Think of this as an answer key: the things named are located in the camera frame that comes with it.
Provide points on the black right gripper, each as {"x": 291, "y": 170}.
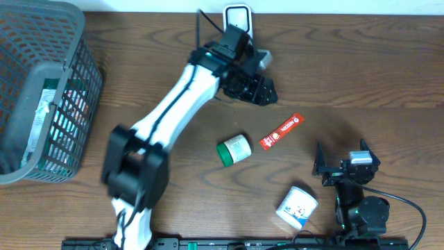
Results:
{"x": 334, "y": 174}

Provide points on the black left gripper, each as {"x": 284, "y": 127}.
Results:
{"x": 257, "y": 96}

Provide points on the red coffee stick sachet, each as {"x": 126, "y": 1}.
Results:
{"x": 295, "y": 120}

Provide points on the green lid white jar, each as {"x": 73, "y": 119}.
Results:
{"x": 233, "y": 150}

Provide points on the white blue labelled jar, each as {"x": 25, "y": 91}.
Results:
{"x": 297, "y": 207}

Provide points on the white red package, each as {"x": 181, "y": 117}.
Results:
{"x": 73, "y": 110}

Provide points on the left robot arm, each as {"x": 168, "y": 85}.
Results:
{"x": 136, "y": 168}

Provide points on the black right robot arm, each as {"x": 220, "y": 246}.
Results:
{"x": 361, "y": 217}

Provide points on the white barcode scanner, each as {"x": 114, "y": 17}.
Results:
{"x": 239, "y": 15}

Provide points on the grey plastic mesh basket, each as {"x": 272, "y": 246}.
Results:
{"x": 39, "y": 40}

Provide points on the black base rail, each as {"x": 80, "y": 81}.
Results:
{"x": 250, "y": 244}

